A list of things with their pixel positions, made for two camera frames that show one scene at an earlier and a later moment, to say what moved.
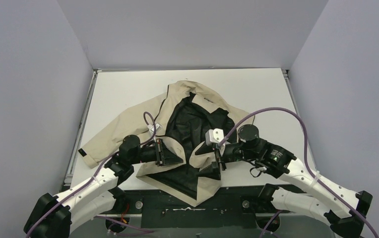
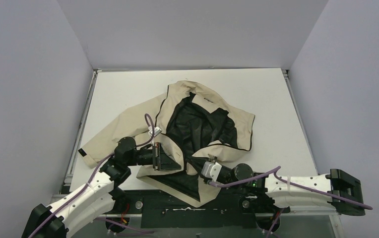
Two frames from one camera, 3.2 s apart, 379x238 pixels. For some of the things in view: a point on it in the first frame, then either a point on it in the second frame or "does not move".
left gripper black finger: x=163 y=155 to x=161 y=159
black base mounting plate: x=229 y=207 does not move
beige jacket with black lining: x=188 y=112 does not move
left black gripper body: x=158 y=152 does not move
